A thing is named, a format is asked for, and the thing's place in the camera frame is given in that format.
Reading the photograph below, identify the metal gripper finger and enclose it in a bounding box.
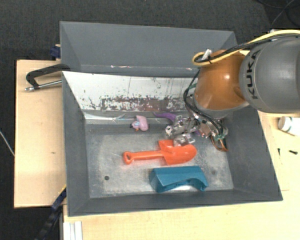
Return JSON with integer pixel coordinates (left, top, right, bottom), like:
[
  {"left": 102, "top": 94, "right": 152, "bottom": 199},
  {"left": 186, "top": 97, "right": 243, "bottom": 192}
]
[
  {"left": 164, "top": 123, "right": 183, "bottom": 138},
  {"left": 173, "top": 134, "right": 196, "bottom": 146}
]

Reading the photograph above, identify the purple curved toy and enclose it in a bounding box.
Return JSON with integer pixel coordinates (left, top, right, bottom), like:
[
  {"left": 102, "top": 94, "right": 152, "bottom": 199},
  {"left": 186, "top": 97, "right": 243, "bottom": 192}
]
[{"left": 153, "top": 111, "right": 178, "bottom": 123}]

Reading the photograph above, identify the orange toy shovel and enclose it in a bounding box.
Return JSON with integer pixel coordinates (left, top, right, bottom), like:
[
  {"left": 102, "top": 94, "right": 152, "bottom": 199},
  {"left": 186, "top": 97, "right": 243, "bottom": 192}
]
[{"left": 122, "top": 138, "right": 198, "bottom": 166}]

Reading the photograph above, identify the pink toy animal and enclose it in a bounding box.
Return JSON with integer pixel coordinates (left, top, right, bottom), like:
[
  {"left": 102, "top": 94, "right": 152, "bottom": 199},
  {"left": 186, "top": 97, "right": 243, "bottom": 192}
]
[{"left": 129, "top": 115, "right": 150, "bottom": 132}]

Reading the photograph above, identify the teal plastic block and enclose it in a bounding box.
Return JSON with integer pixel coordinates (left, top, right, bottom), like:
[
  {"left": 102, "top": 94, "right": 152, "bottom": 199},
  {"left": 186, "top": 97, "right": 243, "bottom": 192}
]
[{"left": 148, "top": 165, "right": 209, "bottom": 194}]

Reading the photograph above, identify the grey metal bin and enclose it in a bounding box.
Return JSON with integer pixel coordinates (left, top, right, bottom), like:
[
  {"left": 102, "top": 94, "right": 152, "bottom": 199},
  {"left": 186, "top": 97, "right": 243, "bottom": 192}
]
[{"left": 59, "top": 20, "right": 284, "bottom": 217}]

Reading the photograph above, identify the white plastic cup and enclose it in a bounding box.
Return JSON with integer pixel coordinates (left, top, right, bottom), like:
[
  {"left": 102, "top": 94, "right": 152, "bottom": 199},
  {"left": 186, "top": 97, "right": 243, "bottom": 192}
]
[{"left": 277, "top": 116, "right": 300, "bottom": 137}]

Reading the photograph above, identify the pale wood board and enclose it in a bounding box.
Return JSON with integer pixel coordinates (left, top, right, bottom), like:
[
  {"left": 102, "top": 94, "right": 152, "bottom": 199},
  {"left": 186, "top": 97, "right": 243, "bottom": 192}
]
[{"left": 13, "top": 58, "right": 68, "bottom": 209}]

